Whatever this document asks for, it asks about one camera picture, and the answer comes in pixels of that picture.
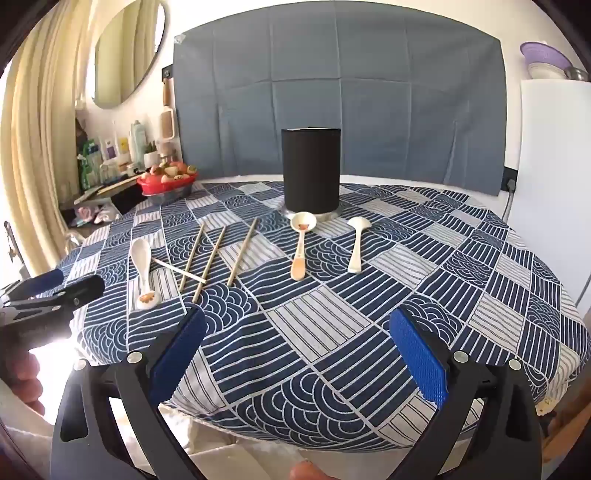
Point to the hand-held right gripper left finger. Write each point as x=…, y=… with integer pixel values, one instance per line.
x=180, y=360

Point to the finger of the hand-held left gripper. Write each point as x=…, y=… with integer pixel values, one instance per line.
x=78, y=290
x=44, y=280

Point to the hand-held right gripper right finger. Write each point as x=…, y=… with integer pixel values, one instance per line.
x=418, y=355

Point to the wooden chopstick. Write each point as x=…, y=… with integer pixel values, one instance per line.
x=242, y=252
x=191, y=257
x=180, y=270
x=210, y=263

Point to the plain white ceramic spoon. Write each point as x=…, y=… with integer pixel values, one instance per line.
x=359, y=224

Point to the black cylindrical utensil holder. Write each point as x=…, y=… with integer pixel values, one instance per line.
x=311, y=170

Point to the person's left hand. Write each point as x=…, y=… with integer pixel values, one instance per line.
x=21, y=374

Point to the person's right hand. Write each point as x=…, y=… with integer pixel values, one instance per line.
x=307, y=471

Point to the blue patterned tablecloth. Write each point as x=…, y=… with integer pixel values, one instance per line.
x=323, y=323

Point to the wooden sticks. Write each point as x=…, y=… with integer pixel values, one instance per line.
x=115, y=185

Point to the green bottle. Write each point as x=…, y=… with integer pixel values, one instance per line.
x=85, y=168

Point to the red fruit bowl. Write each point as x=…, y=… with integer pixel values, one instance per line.
x=164, y=187

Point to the cream curtain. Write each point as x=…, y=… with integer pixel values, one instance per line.
x=37, y=138

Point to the pile of strawberries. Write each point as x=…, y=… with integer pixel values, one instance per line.
x=159, y=171

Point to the white tube with purple label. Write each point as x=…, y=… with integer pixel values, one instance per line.
x=109, y=148

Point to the yellow tube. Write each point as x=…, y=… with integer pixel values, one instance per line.
x=122, y=146

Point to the small potted plant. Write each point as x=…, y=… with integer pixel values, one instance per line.
x=150, y=157

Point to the red apple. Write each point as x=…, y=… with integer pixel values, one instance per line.
x=178, y=167

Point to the grey-green bottle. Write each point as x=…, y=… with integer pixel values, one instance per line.
x=137, y=138

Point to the pink jar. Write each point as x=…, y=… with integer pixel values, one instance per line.
x=165, y=150

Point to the hanging hair brush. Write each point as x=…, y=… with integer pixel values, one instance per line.
x=167, y=123

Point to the white refrigerator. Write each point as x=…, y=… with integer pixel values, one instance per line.
x=554, y=161

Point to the white bowl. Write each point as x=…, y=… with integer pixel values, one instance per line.
x=545, y=70

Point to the metal bowl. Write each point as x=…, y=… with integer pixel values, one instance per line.
x=577, y=74

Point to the purple colander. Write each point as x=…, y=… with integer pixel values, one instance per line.
x=540, y=53

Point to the black wall hook strip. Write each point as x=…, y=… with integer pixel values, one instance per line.
x=167, y=71

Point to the oval wall mirror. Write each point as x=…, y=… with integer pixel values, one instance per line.
x=124, y=50

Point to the grey-blue wall cloth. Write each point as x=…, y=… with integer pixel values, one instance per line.
x=369, y=92

